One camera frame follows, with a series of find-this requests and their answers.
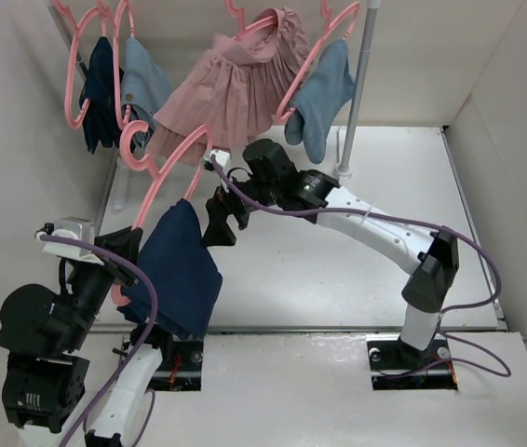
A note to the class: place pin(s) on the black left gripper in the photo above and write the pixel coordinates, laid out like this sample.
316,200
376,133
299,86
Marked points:
125,241

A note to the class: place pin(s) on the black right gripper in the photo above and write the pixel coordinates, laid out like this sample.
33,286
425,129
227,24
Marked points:
219,208

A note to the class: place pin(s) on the dark blue denim trousers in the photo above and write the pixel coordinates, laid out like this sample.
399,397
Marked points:
186,279

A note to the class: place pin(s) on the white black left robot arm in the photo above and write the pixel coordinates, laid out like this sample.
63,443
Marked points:
44,393

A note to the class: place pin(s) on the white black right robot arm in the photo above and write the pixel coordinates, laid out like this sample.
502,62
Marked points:
430,258

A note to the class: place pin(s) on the hanging dark navy trousers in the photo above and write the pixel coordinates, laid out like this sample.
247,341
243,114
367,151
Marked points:
100,125

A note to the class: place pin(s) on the hanging light blue trousers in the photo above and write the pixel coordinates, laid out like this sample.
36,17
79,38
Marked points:
145,88

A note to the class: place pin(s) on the hanging blue grey trousers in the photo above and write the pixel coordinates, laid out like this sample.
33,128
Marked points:
319,100

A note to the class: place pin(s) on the pink hanger holding dress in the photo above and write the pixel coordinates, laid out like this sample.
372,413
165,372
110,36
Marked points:
245,29

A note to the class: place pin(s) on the white left rack foot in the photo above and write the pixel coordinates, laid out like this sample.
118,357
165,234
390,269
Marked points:
119,186

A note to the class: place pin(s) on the white rack foot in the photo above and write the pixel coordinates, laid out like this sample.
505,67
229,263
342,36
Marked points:
345,141
119,186

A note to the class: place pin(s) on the white right rack foot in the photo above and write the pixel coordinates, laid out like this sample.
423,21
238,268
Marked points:
345,141

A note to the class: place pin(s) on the hanging pink dress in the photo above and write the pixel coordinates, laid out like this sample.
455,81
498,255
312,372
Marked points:
235,87

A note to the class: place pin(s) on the grey right rack pole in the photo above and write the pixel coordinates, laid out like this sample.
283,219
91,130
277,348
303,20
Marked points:
363,61

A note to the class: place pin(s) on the grey rack pole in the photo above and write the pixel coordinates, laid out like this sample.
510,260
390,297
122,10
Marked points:
65,32
363,61

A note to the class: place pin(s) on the grey left rack pole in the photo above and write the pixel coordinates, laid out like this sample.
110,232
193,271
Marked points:
65,32

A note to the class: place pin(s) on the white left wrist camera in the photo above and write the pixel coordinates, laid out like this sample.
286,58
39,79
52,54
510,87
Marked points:
76,229

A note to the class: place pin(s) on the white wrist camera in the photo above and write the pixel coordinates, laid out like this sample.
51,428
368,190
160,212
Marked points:
76,229
217,159

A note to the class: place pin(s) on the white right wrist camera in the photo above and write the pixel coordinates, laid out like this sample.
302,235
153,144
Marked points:
217,159

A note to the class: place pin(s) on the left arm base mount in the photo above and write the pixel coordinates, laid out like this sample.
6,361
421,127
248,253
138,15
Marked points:
164,365

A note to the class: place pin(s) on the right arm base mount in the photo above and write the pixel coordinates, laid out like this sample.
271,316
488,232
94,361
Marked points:
397,366

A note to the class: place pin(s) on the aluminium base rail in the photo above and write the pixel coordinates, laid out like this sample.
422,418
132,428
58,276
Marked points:
125,327

